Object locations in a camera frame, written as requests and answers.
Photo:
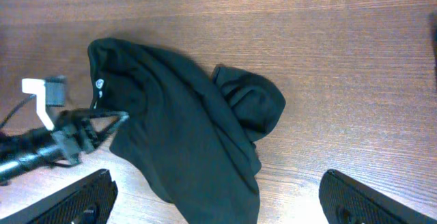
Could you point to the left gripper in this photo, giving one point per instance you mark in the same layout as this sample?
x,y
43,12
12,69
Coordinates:
x,y
84,130

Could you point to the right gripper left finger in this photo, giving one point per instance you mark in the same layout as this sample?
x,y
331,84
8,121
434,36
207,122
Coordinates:
x,y
89,200

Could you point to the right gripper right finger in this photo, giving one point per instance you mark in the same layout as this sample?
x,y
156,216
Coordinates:
x,y
347,201

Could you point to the black t-shirt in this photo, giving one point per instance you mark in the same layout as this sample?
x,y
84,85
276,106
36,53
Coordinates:
x,y
190,134

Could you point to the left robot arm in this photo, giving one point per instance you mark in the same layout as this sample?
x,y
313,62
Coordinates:
x,y
33,149

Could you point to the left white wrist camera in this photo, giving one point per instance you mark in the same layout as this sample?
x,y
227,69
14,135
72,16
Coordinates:
x,y
50,92

